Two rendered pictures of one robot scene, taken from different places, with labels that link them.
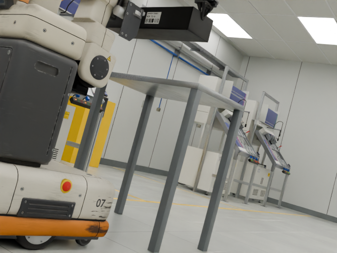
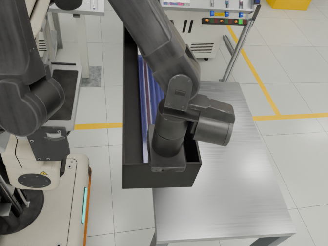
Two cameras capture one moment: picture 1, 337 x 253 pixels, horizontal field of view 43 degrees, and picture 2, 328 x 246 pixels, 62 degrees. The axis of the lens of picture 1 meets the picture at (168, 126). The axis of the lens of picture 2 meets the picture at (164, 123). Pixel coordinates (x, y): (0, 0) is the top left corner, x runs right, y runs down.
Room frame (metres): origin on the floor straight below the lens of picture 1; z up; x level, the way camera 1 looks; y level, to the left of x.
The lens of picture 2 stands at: (1.72, -0.18, 1.63)
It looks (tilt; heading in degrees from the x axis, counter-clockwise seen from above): 50 degrees down; 35
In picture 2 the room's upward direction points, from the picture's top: 13 degrees clockwise
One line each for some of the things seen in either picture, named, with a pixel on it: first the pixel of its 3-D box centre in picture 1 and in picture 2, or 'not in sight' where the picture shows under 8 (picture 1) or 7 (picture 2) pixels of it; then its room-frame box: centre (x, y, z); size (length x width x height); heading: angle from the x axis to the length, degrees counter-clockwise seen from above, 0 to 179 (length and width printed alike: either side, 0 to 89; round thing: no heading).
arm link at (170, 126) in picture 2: not in sight; (175, 118); (1.99, -0.02, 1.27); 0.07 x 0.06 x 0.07; 124
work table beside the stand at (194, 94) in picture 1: (152, 157); (186, 188); (2.36, 0.04, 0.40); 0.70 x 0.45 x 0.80; 50
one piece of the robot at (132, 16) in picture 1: (112, 15); (51, 104); (1.95, 0.38, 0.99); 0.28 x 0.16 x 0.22; 50
